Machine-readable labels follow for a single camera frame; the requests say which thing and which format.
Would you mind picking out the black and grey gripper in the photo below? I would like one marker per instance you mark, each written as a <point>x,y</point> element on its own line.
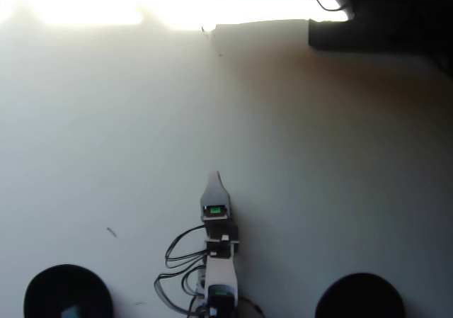
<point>221,226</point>

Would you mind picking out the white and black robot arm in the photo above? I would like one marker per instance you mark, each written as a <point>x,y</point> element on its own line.
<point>221,272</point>

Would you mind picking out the black round bowl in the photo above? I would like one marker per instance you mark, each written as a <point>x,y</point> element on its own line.
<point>359,296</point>
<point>46,293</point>

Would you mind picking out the dark rectangular box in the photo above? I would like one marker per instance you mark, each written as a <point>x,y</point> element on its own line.
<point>364,34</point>

